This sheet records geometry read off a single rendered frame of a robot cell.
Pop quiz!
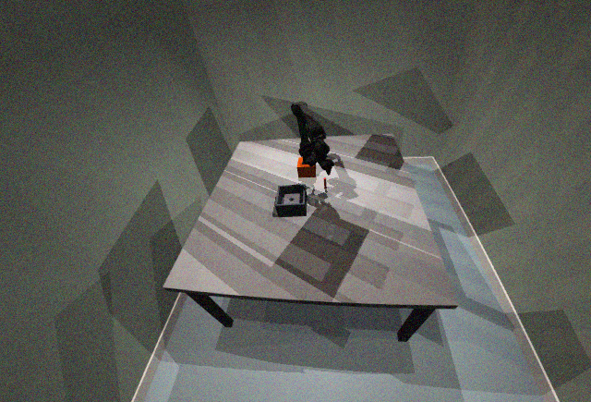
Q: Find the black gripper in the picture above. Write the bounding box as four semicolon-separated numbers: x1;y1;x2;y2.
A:
311;150;334;176

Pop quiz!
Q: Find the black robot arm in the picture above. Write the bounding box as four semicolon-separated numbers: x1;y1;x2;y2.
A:
291;101;330;166

